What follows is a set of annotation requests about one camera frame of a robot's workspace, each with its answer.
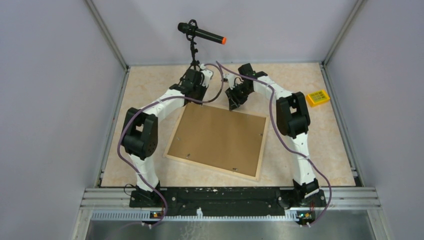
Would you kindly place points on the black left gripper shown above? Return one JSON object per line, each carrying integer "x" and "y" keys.
{"x": 203, "y": 89}

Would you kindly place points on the black tripod microphone stand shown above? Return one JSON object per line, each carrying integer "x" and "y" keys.
{"x": 194, "y": 49}

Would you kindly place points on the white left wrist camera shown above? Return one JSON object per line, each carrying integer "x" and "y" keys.
{"x": 207, "y": 75}

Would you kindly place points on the aluminium rail front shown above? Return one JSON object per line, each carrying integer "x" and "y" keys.
{"x": 113, "y": 204}

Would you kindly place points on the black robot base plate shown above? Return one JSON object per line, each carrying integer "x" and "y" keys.
{"x": 229, "y": 201}

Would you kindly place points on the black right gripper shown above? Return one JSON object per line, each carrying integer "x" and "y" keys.
{"x": 235, "y": 102}

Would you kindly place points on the white wooden photo frame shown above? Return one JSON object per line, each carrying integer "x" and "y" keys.
{"x": 215, "y": 138}

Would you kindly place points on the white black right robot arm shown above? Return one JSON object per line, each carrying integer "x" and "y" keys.
{"x": 292, "y": 120}

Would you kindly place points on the black microphone orange tip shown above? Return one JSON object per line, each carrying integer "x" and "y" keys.
{"x": 183, "y": 27}

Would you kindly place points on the yellow plastic box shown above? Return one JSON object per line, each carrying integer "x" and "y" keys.
{"x": 317, "y": 98}

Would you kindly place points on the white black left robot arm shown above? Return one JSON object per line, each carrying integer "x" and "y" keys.
{"x": 139, "y": 137}

